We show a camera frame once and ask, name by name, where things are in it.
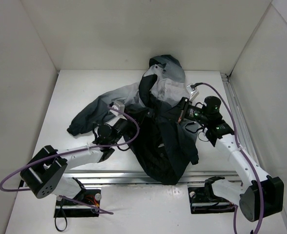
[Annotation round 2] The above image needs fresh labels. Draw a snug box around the grey gradient hooded jacket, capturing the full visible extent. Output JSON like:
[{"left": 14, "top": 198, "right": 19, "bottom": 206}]
[{"left": 67, "top": 55, "right": 199, "bottom": 185}]

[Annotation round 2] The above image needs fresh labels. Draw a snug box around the black loose cable loop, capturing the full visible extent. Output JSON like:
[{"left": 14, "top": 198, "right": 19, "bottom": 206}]
[{"left": 55, "top": 207, "right": 66, "bottom": 232}]

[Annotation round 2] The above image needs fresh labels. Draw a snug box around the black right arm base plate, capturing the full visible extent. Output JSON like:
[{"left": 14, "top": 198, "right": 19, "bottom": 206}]
[{"left": 188, "top": 187, "right": 235, "bottom": 215}]

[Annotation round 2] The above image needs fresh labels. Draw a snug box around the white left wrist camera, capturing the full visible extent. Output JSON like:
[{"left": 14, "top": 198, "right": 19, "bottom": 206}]
[{"left": 109, "top": 100, "right": 125, "bottom": 118}]

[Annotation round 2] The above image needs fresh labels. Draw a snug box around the aluminium rail table edge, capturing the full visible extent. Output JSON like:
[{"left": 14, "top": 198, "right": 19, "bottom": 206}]
[
  {"left": 64, "top": 171, "right": 241, "bottom": 187},
  {"left": 220, "top": 73, "right": 287, "bottom": 234}
]

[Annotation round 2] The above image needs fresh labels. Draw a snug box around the aluminium rail right table edge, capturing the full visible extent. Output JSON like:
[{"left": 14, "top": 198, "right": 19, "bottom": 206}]
[{"left": 220, "top": 73, "right": 287, "bottom": 234}]

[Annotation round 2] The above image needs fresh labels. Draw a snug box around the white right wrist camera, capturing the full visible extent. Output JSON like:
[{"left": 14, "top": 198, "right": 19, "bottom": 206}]
[{"left": 186, "top": 84, "right": 199, "bottom": 101}]

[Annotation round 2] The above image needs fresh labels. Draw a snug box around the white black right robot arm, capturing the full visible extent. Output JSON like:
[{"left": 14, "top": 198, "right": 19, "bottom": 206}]
[{"left": 178, "top": 96, "right": 284, "bottom": 222}]

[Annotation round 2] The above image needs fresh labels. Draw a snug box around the aluminium rail front table edge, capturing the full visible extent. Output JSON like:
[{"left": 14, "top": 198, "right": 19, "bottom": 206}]
[{"left": 64, "top": 171, "right": 241, "bottom": 187}]

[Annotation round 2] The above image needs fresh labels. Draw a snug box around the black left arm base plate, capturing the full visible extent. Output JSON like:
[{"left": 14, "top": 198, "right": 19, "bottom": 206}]
[{"left": 54, "top": 189, "right": 101, "bottom": 218}]

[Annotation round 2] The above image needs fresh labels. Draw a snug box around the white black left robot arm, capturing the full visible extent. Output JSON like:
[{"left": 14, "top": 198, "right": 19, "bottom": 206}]
[{"left": 20, "top": 104, "right": 141, "bottom": 205}]

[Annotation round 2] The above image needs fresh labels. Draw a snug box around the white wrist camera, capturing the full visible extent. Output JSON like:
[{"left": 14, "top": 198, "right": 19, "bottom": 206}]
[
  {"left": 186, "top": 84, "right": 199, "bottom": 101},
  {"left": 109, "top": 100, "right": 125, "bottom": 118}
]

